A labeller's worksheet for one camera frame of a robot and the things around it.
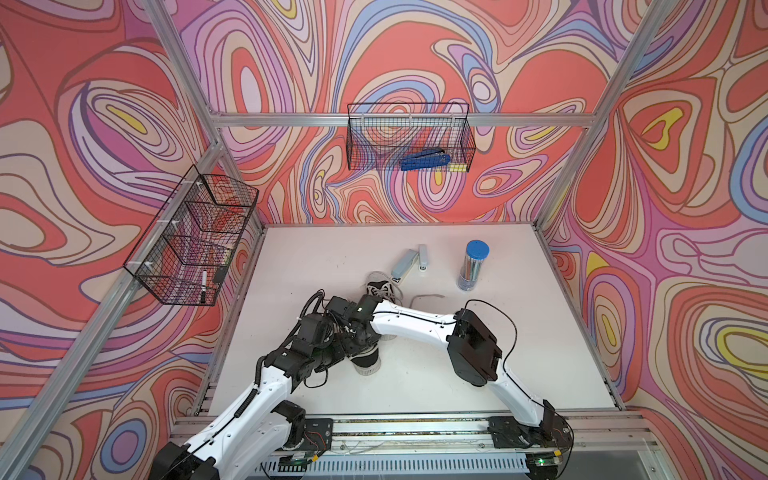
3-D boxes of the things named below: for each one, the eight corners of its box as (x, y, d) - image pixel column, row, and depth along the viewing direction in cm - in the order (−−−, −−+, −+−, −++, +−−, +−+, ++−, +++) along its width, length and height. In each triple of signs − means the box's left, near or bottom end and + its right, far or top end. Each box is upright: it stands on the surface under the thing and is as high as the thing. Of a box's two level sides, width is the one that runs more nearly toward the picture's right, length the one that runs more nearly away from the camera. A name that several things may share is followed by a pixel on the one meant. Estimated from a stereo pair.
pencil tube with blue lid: (457, 291, 102) (469, 256, 87) (455, 277, 106) (466, 240, 91) (476, 291, 102) (492, 256, 87) (473, 277, 106) (487, 240, 91)
